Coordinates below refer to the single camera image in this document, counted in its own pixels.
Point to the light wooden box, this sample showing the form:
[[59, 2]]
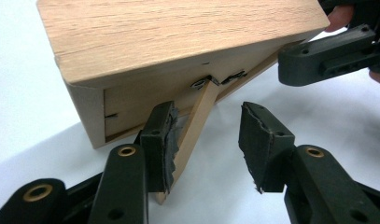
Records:
[[178, 53]]

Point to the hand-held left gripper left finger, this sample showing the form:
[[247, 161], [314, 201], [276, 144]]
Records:
[[156, 146]]

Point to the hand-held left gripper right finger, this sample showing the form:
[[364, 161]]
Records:
[[265, 146]]

